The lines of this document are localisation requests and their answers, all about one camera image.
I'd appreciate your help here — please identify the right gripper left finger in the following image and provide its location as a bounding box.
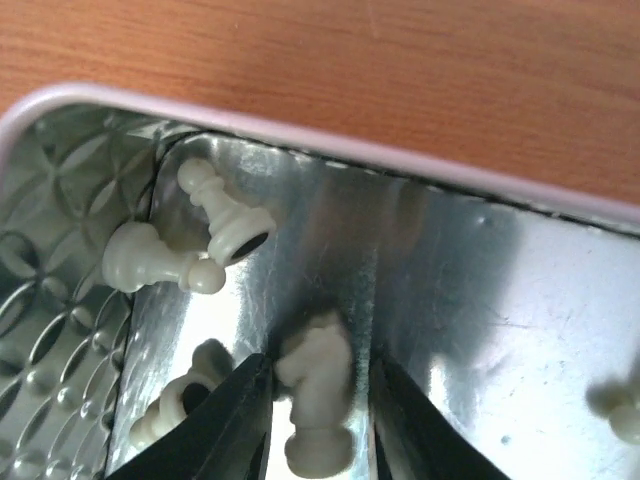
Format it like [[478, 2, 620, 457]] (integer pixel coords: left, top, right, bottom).
[[109, 353, 273, 480]]

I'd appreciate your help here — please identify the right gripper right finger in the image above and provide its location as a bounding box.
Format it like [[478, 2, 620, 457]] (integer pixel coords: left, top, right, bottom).
[[369, 357, 507, 480]]

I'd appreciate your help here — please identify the white pawn lying in tin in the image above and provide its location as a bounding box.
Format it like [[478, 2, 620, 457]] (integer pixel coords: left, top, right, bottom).
[[102, 222, 226, 294]]

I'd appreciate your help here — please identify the white knight piece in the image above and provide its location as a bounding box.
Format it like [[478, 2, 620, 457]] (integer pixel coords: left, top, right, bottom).
[[275, 310, 354, 479]]

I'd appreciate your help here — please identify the pink tin with white pieces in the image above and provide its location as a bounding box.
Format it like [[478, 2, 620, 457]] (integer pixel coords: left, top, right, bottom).
[[1, 84, 639, 479]]

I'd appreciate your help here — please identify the white bishop in tin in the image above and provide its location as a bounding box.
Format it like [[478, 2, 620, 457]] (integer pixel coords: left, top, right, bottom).
[[177, 159, 277, 267]]

